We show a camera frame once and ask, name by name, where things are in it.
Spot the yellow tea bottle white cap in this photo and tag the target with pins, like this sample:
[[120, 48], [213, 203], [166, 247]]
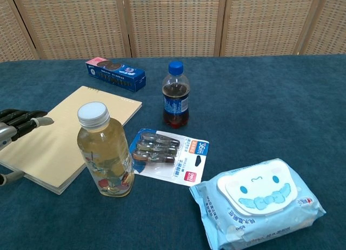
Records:
[[105, 152]]

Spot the correction tape blister pack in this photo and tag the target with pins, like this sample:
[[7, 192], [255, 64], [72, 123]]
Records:
[[186, 163]]

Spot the dark teal table cloth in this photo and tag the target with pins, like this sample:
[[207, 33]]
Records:
[[256, 112]]

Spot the blue pink cookie box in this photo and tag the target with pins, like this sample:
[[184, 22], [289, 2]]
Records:
[[119, 74]]

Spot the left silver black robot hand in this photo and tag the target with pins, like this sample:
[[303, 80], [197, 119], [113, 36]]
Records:
[[19, 123]]

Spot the cola bottle blue cap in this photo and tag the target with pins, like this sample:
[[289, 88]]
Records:
[[175, 104]]

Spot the tan spiral notebook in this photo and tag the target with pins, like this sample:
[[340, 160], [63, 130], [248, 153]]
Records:
[[62, 131]]

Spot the light blue wet wipes pack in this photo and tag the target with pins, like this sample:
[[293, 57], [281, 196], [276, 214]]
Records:
[[256, 206]]

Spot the woven bamboo folding screen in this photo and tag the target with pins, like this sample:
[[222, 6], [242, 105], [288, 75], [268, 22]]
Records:
[[173, 23]]

